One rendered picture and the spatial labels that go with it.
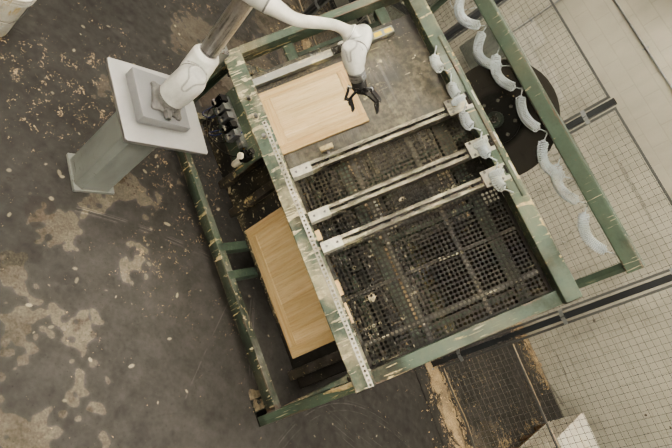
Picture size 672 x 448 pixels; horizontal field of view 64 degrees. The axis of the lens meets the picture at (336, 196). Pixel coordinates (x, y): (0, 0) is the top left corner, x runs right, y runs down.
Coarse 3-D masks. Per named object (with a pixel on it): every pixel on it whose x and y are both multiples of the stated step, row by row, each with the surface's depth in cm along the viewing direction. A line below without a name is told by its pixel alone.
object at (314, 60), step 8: (384, 32) 339; (392, 32) 340; (376, 40) 341; (312, 56) 337; (320, 56) 337; (328, 56) 337; (336, 56) 340; (296, 64) 336; (304, 64) 336; (312, 64) 337; (272, 72) 335; (280, 72) 335; (288, 72) 335; (296, 72) 338; (256, 80) 334; (264, 80) 334; (272, 80) 336; (256, 88) 337
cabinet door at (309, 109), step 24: (336, 72) 336; (264, 96) 334; (288, 96) 333; (312, 96) 333; (336, 96) 332; (288, 120) 329; (312, 120) 328; (336, 120) 328; (360, 120) 327; (288, 144) 325
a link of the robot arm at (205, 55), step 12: (240, 0) 257; (228, 12) 262; (240, 12) 261; (216, 24) 269; (228, 24) 265; (240, 24) 268; (216, 36) 270; (228, 36) 271; (192, 48) 280; (204, 48) 276; (216, 48) 275; (192, 60) 277; (204, 60) 277; (216, 60) 282
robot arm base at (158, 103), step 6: (150, 84) 277; (156, 84) 278; (156, 90) 274; (156, 96) 273; (156, 102) 272; (162, 102) 272; (156, 108) 271; (162, 108) 273; (168, 108) 274; (174, 108) 275; (168, 114) 273; (174, 114) 279; (180, 114) 283; (168, 120) 275; (180, 120) 283
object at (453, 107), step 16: (464, 96) 305; (432, 112) 320; (448, 112) 317; (400, 128) 319; (416, 128) 318; (352, 144) 317; (368, 144) 317; (384, 144) 322; (320, 160) 316; (336, 160) 315; (304, 176) 318
